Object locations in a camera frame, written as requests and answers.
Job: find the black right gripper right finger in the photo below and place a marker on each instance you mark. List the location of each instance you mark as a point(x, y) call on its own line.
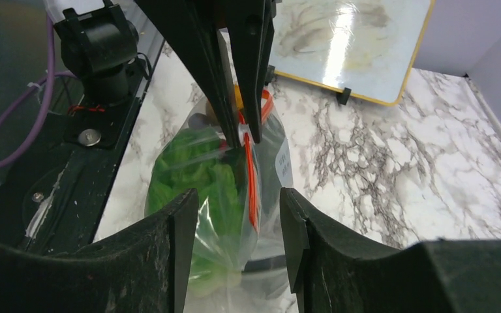
point(332, 268)

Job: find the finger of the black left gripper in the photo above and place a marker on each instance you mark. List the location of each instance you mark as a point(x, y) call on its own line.
point(191, 28)
point(251, 30)

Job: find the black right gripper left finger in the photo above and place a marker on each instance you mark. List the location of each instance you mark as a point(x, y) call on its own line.
point(143, 268)

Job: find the clear zip bag orange zipper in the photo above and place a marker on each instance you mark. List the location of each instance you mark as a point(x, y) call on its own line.
point(269, 169)

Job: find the green toy lettuce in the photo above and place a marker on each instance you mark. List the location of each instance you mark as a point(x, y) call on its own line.
point(224, 237)

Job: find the orange toy fruit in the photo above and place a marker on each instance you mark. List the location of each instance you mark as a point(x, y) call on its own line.
point(235, 102)

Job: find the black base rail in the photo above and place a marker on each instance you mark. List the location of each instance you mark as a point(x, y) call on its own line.
point(54, 196)

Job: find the small whiteboard wooden frame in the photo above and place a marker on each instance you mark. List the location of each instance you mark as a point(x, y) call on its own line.
point(368, 47)

